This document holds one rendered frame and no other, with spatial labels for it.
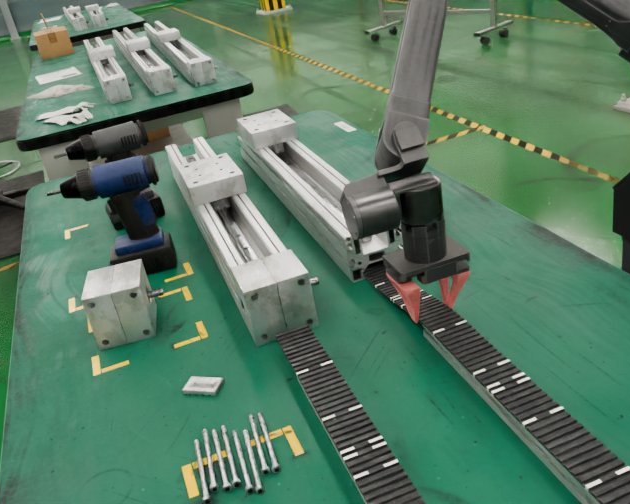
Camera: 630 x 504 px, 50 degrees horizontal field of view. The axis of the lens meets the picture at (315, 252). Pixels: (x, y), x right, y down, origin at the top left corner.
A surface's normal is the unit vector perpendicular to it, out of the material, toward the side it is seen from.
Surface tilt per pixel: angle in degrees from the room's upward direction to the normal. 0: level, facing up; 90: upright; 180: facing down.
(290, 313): 90
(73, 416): 0
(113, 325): 90
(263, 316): 90
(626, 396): 0
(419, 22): 44
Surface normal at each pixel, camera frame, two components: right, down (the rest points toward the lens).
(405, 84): 0.07, -0.48
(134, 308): 0.19, 0.42
